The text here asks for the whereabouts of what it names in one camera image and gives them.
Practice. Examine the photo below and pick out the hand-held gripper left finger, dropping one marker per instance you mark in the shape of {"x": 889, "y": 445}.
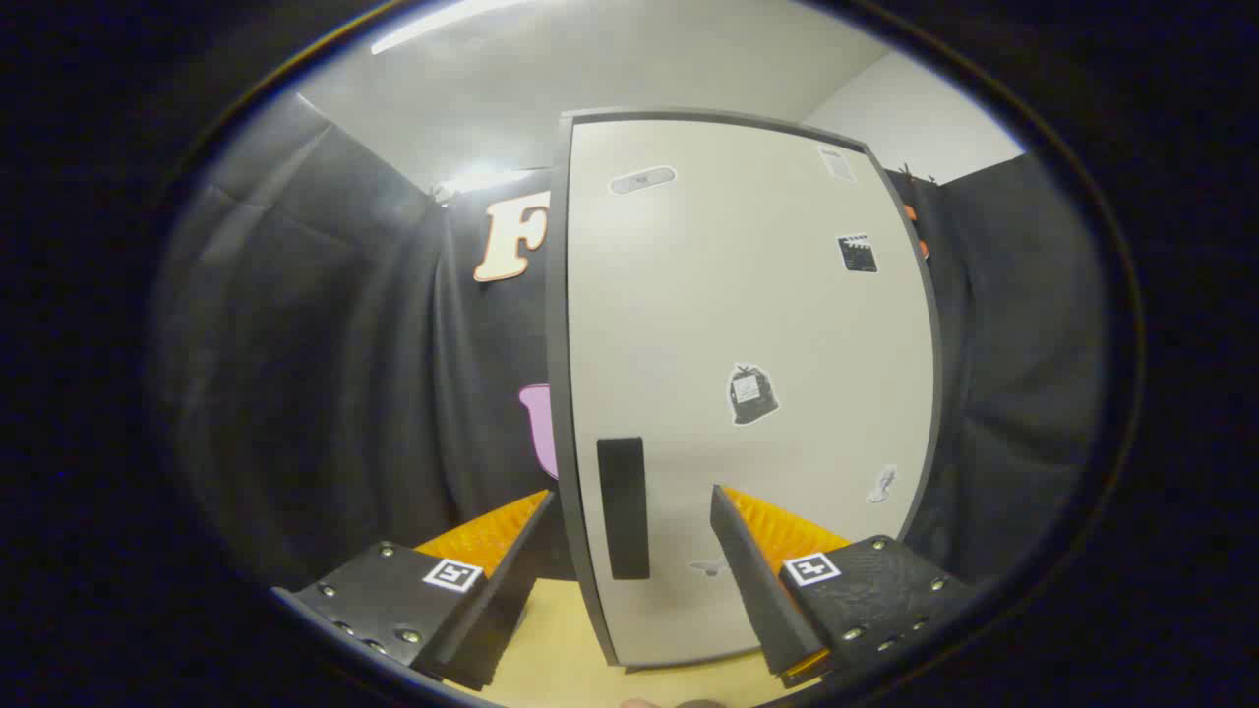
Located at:
{"x": 492, "y": 600}

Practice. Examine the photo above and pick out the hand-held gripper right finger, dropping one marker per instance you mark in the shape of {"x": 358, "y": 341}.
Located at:
{"x": 762, "y": 590}

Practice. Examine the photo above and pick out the dark grey shoe cabinet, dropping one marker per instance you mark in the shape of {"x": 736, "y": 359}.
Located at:
{"x": 557, "y": 344}

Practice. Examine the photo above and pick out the black backdrop cloth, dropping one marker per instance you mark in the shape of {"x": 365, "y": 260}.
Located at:
{"x": 295, "y": 344}

